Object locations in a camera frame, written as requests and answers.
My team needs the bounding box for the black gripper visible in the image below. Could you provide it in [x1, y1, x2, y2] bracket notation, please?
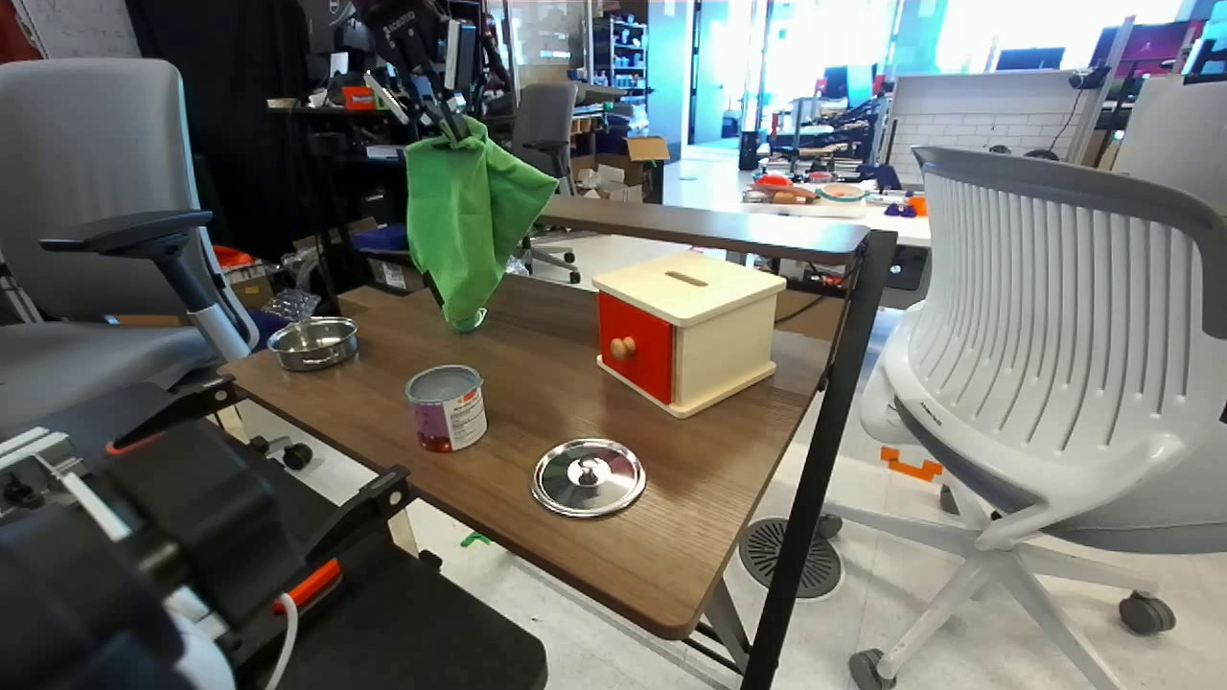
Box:
[404, 16, 483, 144]

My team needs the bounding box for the green cloth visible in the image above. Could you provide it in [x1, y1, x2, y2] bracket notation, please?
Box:
[404, 113, 559, 338]

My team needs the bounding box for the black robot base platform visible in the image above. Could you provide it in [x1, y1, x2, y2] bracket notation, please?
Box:
[0, 416, 554, 690]

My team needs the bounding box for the small steel pot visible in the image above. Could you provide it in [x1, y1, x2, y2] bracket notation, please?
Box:
[266, 313, 365, 374]

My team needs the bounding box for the raised dark wooden shelf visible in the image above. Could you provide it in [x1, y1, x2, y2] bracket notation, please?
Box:
[541, 191, 895, 263]

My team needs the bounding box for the tin can with red label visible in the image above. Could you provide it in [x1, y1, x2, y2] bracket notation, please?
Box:
[404, 359, 491, 455]

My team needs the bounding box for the wooden box with red drawer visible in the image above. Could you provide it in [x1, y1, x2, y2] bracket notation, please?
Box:
[590, 249, 789, 423]

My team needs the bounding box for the orange tray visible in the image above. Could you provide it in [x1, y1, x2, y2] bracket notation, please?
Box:
[751, 167, 822, 207]

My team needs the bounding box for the grey padded office chair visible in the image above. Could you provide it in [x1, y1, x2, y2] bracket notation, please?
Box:
[0, 55, 266, 452]

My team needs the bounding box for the round steel lid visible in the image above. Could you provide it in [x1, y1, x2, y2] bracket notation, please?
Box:
[528, 432, 653, 522]

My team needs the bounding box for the white office desk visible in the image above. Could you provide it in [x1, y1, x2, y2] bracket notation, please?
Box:
[743, 177, 935, 254]

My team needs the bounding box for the white partition panel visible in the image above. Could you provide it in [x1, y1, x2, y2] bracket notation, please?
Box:
[885, 70, 1108, 165]

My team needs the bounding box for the black round floor grate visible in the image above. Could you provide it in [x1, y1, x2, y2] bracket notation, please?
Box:
[739, 513, 849, 602]

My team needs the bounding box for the orange floor marker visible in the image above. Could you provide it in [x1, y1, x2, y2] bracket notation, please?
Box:
[877, 442, 947, 487]

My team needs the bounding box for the white ribbed-back office chair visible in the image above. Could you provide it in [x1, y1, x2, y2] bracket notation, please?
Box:
[816, 143, 1227, 690]

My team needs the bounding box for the black clamp with orange handle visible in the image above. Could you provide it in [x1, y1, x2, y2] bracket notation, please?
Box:
[206, 465, 418, 645]
[101, 374, 246, 460]

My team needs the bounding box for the black metal table frame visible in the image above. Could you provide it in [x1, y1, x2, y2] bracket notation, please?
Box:
[693, 225, 898, 690]

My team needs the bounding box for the white cable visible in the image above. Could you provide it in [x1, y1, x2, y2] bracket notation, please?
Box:
[261, 589, 308, 690]

